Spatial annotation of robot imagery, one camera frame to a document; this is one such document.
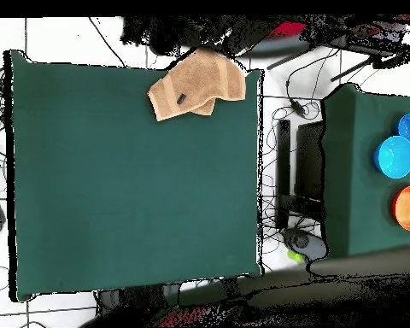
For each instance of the black stand base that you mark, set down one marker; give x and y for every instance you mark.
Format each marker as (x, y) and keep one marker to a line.
(283, 164)

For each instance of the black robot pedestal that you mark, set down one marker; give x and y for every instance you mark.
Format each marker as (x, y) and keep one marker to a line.
(136, 299)

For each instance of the small black rubber pad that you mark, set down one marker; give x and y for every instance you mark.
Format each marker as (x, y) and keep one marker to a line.
(181, 99)

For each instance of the dark flat panel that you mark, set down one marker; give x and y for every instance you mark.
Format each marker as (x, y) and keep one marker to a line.
(311, 160)

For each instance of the dark green fabric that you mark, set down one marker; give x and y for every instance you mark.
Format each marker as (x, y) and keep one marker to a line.
(352, 188)

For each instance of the yellow-green ball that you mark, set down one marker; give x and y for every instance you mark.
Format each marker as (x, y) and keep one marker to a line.
(295, 255)

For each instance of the black power adapter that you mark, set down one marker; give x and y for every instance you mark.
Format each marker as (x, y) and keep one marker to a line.
(298, 107)

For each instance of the tan terry towel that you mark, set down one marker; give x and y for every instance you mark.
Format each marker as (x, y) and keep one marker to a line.
(198, 78)

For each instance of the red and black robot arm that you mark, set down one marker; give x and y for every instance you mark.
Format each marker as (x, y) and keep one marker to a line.
(287, 30)

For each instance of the dark green table cloth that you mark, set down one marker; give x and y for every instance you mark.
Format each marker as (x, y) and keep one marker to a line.
(123, 188)

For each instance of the grey chair base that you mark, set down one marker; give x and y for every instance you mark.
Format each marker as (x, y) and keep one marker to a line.
(302, 241)

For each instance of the black tripod pole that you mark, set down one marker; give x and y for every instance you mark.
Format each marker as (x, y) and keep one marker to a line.
(287, 59)
(355, 68)

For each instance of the large cyan plastic bowl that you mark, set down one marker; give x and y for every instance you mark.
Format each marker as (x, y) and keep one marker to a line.
(394, 157)

